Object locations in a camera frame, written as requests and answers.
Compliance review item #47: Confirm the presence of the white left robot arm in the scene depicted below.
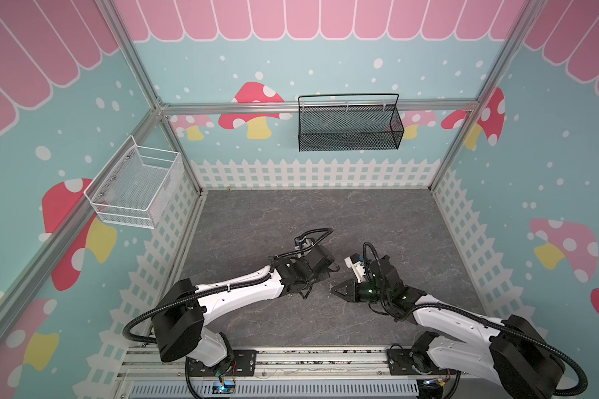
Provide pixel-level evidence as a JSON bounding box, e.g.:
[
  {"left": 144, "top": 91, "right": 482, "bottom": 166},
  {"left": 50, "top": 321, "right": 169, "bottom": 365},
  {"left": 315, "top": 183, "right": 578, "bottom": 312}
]
[{"left": 151, "top": 244, "right": 338, "bottom": 370}]

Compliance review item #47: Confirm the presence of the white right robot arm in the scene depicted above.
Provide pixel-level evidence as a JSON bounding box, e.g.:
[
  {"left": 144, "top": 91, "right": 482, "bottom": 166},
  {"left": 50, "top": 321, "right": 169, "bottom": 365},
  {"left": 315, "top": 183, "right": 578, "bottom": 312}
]
[{"left": 330, "top": 254, "right": 565, "bottom": 398}]

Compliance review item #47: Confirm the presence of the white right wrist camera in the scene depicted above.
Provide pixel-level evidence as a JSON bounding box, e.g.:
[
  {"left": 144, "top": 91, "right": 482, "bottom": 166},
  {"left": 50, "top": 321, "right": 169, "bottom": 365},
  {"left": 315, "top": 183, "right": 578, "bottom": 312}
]
[{"left": 344, "top": 254, "right": 369, "bottom": 283}]

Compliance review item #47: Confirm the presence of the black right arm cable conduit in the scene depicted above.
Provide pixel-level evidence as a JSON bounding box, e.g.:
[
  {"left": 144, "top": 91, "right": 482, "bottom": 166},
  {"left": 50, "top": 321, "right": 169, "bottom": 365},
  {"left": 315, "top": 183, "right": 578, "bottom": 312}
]
[{"left": 361, "top": 241, "right": 589, "bottom": 397}]

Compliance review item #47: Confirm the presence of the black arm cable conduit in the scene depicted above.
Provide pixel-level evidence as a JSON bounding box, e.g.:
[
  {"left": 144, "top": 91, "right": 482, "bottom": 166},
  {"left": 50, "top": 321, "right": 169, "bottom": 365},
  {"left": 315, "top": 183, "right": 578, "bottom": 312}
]
[
  {"left": 121, "top": 228, "right": 334, "bottom": 345},
  {"left": 361, "top": 241, "right": 589, "bottom": 397}
]

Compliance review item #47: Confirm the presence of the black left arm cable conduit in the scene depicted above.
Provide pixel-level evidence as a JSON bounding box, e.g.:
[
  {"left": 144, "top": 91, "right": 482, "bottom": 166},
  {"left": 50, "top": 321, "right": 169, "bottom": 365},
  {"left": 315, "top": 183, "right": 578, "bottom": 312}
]
[{"left": 121, "top": 228, "right": 334, "bottom": 345}]

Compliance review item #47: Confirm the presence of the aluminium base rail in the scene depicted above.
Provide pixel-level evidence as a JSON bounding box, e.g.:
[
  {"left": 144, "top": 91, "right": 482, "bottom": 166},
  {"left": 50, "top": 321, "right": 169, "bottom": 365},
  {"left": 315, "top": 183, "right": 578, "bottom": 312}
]
[{"left": 114, "top": 346, "right": 530, "bottom": 399}]

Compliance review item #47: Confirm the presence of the black wire basket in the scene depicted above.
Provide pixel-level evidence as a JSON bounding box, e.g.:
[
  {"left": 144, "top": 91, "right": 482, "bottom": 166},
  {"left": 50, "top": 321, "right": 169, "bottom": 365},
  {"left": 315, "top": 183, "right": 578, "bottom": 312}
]
[{"left": 297, "top": 93, "right": 405, "bottom": 152}]

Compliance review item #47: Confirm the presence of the white wire basket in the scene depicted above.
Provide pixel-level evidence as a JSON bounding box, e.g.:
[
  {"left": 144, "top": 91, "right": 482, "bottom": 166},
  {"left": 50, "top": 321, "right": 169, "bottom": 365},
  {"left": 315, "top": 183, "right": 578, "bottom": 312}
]
[{"left": 84, "top": 136, "right": 185, "bottom": 229}]

